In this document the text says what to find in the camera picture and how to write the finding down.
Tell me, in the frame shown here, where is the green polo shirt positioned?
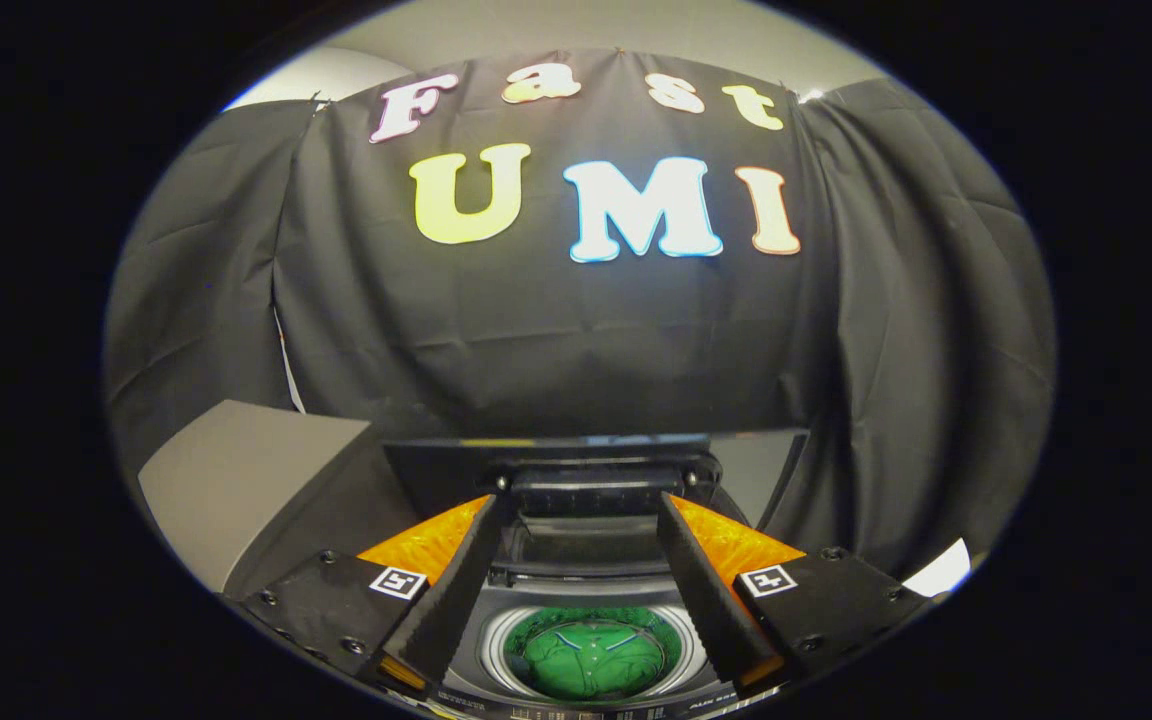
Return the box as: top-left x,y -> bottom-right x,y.
504,607 -> 683,701

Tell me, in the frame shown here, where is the white flat object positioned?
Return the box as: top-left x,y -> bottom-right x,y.
901,538 -> 973,599

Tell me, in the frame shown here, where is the grey washing machine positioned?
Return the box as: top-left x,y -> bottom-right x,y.
381,432 -> 809,720

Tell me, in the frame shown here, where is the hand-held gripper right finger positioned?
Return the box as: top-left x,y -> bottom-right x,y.
657,492 -> 932,701

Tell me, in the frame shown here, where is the dark glass washing machine lid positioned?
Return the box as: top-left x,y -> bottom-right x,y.
381,433 -> 729,583

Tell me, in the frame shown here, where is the grey side cabinet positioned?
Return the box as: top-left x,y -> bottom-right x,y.
136,400 -> 419,598

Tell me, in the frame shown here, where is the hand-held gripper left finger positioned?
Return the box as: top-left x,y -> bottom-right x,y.
241,495 -> 504,697

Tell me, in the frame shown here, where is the black backdrop cloth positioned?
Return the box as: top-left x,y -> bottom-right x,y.
104,48 -> 1057,581

